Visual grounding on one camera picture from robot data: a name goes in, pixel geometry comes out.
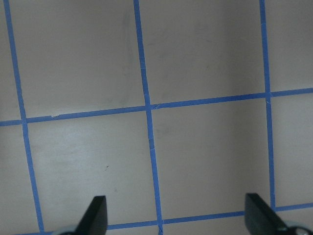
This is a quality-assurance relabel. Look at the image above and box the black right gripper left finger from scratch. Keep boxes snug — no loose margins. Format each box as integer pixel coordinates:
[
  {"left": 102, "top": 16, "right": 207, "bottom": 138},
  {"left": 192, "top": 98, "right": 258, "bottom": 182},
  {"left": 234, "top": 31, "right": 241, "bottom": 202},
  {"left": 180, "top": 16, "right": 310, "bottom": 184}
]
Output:
[{"left": 73, "top": 195, "right": 108, "bottom": 235}]

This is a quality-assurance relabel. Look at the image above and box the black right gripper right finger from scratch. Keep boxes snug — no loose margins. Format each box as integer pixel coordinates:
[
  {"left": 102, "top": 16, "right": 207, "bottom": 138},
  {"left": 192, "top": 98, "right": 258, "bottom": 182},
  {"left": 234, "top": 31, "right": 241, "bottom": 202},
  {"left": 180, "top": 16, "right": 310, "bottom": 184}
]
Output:
[{"left": 245, "top": 193, "right": 289, "bottom": 235}]

